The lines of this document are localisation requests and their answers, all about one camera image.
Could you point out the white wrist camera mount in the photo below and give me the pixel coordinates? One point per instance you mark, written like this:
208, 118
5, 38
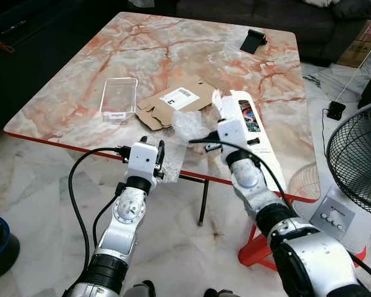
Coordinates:
142, 161
232, 133

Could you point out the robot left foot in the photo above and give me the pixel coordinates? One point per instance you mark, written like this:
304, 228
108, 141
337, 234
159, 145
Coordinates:
139, 289

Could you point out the brown cardboard with label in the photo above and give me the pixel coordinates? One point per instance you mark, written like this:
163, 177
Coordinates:
173, 102

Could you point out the dark sofa cushion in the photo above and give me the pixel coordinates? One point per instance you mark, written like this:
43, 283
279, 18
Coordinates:
352, 7

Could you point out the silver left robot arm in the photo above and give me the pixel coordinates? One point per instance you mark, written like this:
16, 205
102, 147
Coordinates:
127, 213

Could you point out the red plastic stool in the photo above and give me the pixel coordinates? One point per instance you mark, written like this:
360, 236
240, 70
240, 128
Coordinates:
260, 250

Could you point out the white fan with black grille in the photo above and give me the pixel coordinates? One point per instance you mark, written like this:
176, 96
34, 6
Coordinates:
358, 154

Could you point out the clear plastic container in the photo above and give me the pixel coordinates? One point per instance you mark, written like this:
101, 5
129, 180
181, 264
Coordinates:
119, 99

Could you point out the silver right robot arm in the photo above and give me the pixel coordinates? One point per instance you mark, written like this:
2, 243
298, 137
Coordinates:
309, 260

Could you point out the round dark blue object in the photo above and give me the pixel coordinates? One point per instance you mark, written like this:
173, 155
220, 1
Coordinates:
0, 247

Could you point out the black phone stand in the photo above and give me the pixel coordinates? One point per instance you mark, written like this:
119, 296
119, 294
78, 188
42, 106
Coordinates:
253, 41

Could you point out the white mesh basket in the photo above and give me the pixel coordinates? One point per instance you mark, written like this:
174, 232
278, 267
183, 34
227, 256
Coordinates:
306, 182

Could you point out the dark grey sofa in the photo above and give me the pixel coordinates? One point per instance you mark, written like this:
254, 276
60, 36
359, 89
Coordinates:
266, 21

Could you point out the dark cabinet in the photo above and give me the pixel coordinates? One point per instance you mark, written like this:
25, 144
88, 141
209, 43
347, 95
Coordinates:
31, 68

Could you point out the black metal table frame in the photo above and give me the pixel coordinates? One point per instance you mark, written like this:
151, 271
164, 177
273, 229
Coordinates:
202, 204

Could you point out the white plastic wrapper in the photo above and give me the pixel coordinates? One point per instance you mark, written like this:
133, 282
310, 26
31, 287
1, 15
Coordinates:
224, 106

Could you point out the long white printed box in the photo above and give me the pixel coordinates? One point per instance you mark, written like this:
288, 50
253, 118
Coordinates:
250, 117

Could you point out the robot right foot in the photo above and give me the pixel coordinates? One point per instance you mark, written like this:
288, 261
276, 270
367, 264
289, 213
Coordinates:
219, 292

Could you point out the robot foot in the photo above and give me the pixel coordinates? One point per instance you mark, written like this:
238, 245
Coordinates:
139, 289
219, 292

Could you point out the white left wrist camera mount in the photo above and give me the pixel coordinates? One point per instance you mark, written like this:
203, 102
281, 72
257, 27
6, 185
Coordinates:
142, 161

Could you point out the black power adapter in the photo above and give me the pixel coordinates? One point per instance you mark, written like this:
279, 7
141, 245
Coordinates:
336, 111

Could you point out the clear bubble wrap sheet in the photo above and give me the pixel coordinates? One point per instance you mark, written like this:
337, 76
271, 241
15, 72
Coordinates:
188, 127

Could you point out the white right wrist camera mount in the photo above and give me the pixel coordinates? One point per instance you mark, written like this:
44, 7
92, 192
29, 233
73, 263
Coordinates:
232, 133

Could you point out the brown cardboard box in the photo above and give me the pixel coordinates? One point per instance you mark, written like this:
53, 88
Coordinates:
362, 44

